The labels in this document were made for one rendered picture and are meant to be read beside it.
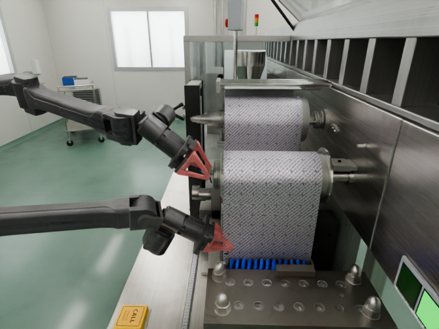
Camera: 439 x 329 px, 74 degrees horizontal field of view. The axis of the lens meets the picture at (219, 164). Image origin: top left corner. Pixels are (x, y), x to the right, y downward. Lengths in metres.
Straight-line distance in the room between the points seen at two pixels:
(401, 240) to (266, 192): 0.29
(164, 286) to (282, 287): 0.36
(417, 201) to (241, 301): 0.41
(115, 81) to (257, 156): 6.04
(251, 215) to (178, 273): 0.35
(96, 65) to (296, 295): 6.36
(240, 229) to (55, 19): 6.56
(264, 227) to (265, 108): 0.36
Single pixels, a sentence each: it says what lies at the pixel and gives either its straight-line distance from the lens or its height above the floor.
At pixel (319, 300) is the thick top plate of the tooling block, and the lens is 0.76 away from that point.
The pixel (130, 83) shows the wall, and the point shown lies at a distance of 6.56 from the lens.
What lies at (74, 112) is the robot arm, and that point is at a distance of 0.84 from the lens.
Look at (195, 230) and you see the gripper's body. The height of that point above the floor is 1.14.
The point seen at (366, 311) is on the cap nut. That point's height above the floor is 1.04.
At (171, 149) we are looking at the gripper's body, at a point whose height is 1.33.
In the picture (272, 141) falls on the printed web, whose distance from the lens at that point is 0.92.
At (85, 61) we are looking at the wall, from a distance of 6.84.
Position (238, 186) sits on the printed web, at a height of 1.25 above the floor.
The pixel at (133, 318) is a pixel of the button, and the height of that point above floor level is 0.92.
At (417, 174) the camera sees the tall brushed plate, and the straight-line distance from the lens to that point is 0.59.
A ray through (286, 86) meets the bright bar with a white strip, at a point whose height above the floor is 1.44.
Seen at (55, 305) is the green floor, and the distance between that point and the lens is 2.34.
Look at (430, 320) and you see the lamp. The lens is 0.60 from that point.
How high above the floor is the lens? 1.57
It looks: 23 degrees down
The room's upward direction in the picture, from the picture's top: straight up
